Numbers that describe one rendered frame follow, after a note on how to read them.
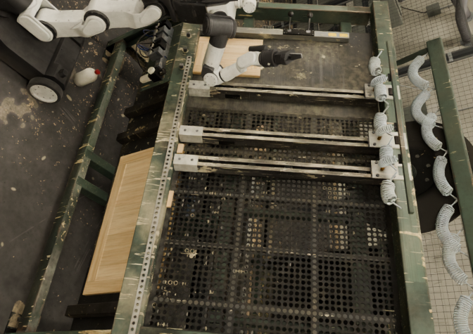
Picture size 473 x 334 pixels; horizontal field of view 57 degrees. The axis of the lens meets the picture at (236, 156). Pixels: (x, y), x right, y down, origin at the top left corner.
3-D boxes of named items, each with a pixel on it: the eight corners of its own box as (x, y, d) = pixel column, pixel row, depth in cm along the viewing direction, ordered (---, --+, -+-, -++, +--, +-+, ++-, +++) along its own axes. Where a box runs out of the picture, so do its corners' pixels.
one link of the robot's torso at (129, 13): (77, 16, 237) (154, 1, 224) (86, -5, 246) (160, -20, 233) (91, 37, 249) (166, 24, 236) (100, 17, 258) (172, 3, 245)
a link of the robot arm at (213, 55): (195, 80, 233) (205, 45, 218) (203, 69, 243) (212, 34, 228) (215, 88, 233) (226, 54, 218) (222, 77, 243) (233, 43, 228)
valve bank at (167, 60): (141, 20, 285) (169, 6, 273) (155, 36, 295) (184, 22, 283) (124, 77, 258) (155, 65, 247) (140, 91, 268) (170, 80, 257)
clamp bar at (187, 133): (182, 129, 243) (177, 102, 223) (399, 144, 236) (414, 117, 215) (179, 144, 238) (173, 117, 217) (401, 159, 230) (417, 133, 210)
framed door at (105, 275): (122, 158, 288) (120, 156, 287) (189, 138, 262) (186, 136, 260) (85, 295, 240) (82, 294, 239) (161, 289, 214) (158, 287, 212)
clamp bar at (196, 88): (191, 85, 261) (186, 56, 240) (393, 98, 253) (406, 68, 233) (188, 98, 255) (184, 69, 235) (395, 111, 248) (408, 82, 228)
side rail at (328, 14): (207, 12, 305) (205, -2, 296) (366, 20, 298) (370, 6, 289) (205, 17, 302) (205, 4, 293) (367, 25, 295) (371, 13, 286)
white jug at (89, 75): (74, 70, 302) (94, 61, 292) (85, 79, 309) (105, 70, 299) (70, 81, 297) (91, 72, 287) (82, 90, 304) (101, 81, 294)
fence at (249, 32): (201, 29, 287) (200, 24, 283) (348, 37, 281) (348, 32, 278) (200, 35, 284) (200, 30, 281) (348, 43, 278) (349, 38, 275)
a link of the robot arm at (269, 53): (283, 50, 206) (261, 52, 212) (286, 70, 210) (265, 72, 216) (294, 43, 215) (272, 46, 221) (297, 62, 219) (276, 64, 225)
